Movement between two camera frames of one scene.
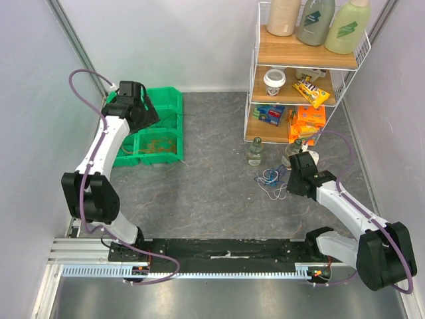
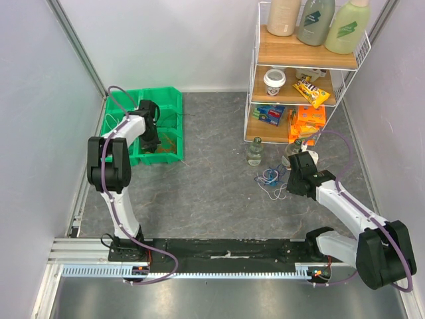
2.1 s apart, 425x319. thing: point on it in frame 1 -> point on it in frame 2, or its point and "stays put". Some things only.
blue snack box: [270, 114] stays put
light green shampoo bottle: [347, 26] stays put
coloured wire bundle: [268, 180] stays put
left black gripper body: [146, 117] -> [149, 139]
